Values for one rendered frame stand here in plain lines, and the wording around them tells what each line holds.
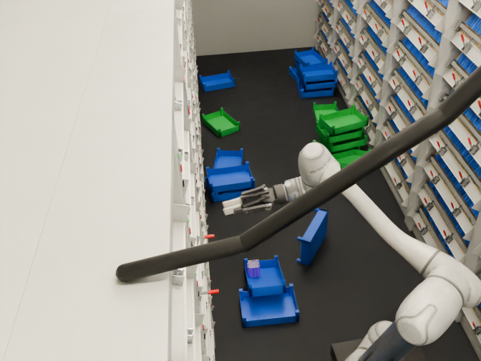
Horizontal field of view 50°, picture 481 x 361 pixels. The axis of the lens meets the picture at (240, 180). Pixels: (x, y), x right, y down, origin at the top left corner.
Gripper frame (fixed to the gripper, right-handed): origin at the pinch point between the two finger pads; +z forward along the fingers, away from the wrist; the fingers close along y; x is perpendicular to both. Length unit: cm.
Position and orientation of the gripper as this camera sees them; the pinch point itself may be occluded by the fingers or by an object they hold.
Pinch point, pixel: (232, 206)
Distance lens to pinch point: 192.9
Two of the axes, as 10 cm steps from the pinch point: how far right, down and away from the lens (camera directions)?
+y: 1.0, 6.1, -7.9
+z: -9.7, 2.5, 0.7
